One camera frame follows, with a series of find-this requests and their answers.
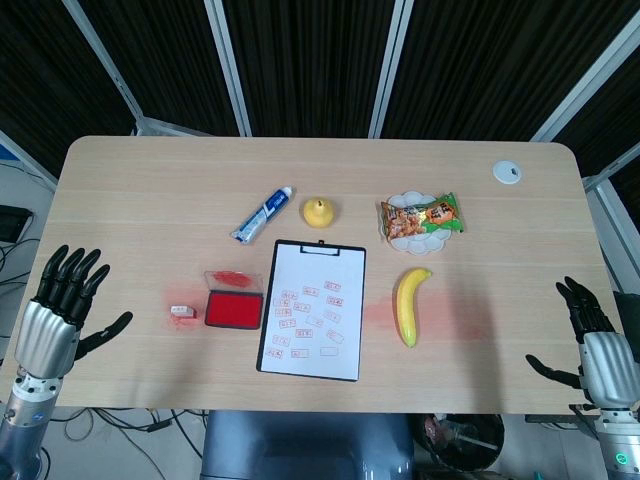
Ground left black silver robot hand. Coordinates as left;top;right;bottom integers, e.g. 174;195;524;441
13;244;134;380

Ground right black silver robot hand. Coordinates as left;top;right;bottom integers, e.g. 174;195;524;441
524;275;639;411

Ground red ink pad case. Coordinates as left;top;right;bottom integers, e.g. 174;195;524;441
203;269;265;331

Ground black electronic box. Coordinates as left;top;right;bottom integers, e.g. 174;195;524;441
0;204;35;242

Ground black trash bin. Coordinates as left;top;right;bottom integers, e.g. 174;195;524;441
424;413;505;472

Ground yellow banana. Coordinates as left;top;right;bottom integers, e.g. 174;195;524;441
396;267;434;349

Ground black clipboard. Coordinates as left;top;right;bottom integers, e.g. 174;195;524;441
256;239;368;384

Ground white flower-shaped plate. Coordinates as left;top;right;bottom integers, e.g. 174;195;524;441
382;189;451;256

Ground green orange snack bag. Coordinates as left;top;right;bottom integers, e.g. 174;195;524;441
380;192;467;242

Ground blue white toothpaste tube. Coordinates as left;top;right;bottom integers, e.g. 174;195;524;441
229;185;297;246

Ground white stamped paper sheet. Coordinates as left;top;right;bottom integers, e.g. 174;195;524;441
260;243;365;380

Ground blue-grey robot torso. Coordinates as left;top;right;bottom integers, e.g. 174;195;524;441
201;410;415;480

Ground yellow pear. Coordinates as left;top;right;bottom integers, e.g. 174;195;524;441
299;197;337;230

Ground white round cable grommet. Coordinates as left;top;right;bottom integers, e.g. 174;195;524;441
492;159;523;185

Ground white partition post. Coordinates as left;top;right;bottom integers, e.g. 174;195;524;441
203;0;252;138
368;0;417;139
529;23;640;143
62;0;145;135

